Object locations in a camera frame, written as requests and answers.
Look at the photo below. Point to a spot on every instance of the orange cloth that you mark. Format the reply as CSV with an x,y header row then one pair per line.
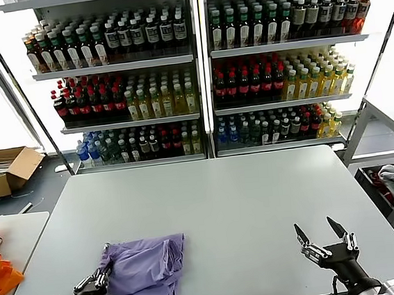
x,y
0,274

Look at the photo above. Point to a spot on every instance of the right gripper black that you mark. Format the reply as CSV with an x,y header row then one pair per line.
x,y
342,259

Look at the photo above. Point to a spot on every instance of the small white floor object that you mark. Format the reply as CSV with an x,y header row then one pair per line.
x,y
59,167

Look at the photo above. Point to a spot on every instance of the red garment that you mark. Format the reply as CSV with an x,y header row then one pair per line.
x,y
387,194

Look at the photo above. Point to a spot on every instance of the red drink bottle white cap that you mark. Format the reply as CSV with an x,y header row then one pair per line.
x,y
364,11

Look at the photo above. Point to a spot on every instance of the dark bottle blue white label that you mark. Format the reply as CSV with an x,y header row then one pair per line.
x,y
179,30
166,32
339,11
153,34
326,13
138,36
352,8
112,40
125,38

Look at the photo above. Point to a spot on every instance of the dark bottle beige label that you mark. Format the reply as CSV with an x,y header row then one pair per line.
x,y
299,17
313,14

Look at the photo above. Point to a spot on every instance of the dark bottle white cap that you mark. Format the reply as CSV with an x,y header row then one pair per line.
x,y
144,147
286,130
296,128
154,146

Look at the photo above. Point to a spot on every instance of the green cap dark tea bottle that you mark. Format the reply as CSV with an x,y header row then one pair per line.
x,y
87,49
286,24
272,25
217,30
100,47
258,26
46,55
245,28
231,29
59,53
73,51

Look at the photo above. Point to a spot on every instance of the red cap cola bottle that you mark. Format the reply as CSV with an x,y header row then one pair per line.
x,y
176,143
279,82
61,111
96,107
108,105
306,126
72,110
166,144
256,86
268,84
232,89
84,109
220,90
244,87
120,104
316,124

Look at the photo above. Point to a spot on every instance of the yellow juice bottle green label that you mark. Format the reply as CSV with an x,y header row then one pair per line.
x,y
304,85
196,142
325,126
315,83
327,82
339,81
349,80
143,106
291,86
167,103
187,144
155,104
191,99
132,107
336,124
179,101

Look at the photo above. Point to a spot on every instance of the brown cardboard box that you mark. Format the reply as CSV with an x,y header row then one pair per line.
x,y
21,168

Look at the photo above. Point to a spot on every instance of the purple t-shirt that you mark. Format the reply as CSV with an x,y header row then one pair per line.
x,y
142,271

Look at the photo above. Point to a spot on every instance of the black crate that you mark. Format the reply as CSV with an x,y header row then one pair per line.
x,y
364,177

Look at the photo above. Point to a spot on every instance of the grey metal shelf unit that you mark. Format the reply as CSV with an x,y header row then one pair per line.
x,y
288,45
112,67

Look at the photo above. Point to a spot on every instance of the blue label water bottle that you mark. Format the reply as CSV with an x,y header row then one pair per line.
x,y
84,155
223,138
234,137
94,155

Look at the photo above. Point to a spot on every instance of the orange drink bottle white label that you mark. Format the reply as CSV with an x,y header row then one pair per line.
x,y
33,56

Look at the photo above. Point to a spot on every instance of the grey metal frame cart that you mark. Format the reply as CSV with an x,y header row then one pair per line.
x,y
356,128

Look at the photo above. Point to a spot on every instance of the dark window post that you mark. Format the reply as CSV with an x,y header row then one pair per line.
x,y
386,45
18,86

